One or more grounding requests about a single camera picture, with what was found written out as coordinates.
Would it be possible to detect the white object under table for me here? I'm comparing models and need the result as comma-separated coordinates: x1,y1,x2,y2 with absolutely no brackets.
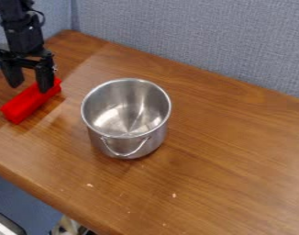
48,216,88,235

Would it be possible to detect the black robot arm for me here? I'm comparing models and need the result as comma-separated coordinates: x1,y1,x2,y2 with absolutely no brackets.
0,0,55,94

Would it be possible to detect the stainless steel pot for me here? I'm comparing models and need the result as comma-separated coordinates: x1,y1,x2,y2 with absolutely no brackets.
82,78,172,160

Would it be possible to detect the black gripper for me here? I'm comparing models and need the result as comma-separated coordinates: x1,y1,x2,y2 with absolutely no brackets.
0,13,54,94

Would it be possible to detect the red rectangular block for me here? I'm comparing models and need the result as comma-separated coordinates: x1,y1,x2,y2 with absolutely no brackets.
0,78,62,124

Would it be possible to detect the grey device under table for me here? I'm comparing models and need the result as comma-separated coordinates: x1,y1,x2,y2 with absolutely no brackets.
0,213,27,235

